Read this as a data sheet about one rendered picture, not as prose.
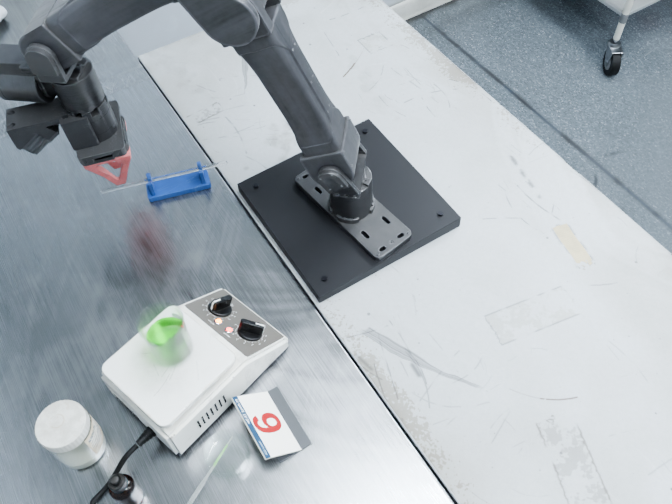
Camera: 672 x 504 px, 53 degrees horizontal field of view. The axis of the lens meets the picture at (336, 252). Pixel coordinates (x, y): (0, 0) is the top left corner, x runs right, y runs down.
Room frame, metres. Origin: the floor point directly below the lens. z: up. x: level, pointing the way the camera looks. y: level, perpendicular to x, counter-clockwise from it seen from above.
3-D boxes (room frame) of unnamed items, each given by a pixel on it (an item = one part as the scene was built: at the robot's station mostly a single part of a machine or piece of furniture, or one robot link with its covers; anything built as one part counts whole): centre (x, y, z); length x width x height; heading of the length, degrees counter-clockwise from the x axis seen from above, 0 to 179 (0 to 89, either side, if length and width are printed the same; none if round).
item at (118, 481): (0.24, 0.26, 0.93); 0.03 x 0.03 x 0.07
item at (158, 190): (0.73, 0.25, 0.92); 0.10 x 0.03 x 0.04; 104
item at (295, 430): (0.32, 0.09, 0.92); 0.09 x 0.06 x 0.04; 29
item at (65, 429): (0.31, 0.33, 0.94); 0.06 x 0.06 x 0.08
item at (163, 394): (0.37, 0.21, 0.98); 0.12 x 0.12 x 0.01; 47
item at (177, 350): (0.39, 0.20, 1.02); 0.06 x 0.05 x 0.08; 177
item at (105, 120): (0.71, 0.33, 1.07); 0.10 x 0.07 x 0.07; 14
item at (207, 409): (0.39, 0.19, 0.94); 0.22 x 0.13 x 0.08; 137
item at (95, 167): (0.71, 0.32, 1.00); 0.07 x 0.07 x 0.09; 14
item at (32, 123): (0.69, 0.38, 1.07); 0.11 x 0.07 x 0.06; 104
